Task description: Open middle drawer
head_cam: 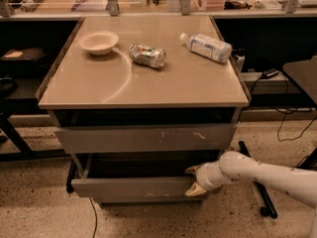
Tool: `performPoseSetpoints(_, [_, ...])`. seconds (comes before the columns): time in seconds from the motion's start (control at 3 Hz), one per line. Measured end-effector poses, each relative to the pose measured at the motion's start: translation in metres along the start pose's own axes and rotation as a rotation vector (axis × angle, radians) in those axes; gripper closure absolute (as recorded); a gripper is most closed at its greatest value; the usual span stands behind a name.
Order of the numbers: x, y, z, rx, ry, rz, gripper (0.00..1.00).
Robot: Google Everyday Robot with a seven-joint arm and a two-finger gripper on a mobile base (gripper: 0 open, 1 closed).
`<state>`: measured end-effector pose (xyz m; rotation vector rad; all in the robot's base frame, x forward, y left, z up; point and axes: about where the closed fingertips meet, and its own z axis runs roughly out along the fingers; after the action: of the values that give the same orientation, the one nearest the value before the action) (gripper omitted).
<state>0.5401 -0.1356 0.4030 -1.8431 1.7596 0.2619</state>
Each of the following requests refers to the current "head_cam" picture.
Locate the white paper bowl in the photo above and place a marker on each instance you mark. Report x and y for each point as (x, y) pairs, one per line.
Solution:
(99, 43)

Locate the grey bottom drawer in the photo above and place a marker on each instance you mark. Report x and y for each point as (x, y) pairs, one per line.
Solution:
(148, 199)

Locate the clear plastic water bottle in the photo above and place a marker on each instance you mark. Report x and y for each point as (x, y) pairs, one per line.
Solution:
(208, 47)

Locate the dark round side table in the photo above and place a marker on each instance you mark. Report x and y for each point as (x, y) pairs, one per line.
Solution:
(304, 74)

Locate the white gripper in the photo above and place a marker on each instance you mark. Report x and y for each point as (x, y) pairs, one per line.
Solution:
(202, 177)

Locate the black left table leg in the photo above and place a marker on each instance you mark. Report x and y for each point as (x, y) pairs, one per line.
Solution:
(25, 152)

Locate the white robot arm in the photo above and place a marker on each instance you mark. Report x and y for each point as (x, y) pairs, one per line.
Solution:
(234, 167)

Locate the black power adapter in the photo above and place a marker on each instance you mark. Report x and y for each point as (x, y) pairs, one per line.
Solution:
(270, 73)

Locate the crushed silver soda can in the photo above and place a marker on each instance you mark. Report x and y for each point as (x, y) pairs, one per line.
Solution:
(146, 55)

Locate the grey drawer cabinet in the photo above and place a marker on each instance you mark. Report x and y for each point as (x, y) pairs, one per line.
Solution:
(84, 90)

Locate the small white bottle black cap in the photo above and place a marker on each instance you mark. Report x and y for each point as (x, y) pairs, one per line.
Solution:
(239, 57)

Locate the grey top drawer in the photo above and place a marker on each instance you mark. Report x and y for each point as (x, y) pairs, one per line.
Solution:
(161, 138)

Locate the grey drawer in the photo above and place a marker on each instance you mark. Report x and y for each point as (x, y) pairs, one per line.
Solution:
(161, 138)
(148, 199)
(139, 174)

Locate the black metal stand leg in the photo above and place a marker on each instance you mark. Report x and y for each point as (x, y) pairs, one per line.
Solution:
(268, 208)

